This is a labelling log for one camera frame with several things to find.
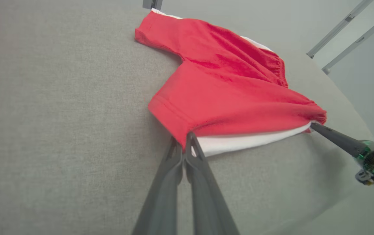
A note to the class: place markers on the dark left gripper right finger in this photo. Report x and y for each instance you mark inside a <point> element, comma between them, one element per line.
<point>206,202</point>

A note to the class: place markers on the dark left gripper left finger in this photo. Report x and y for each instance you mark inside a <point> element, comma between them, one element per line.
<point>164,195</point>

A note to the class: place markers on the red shorts with white stripe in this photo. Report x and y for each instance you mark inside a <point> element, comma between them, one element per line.
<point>226,91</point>

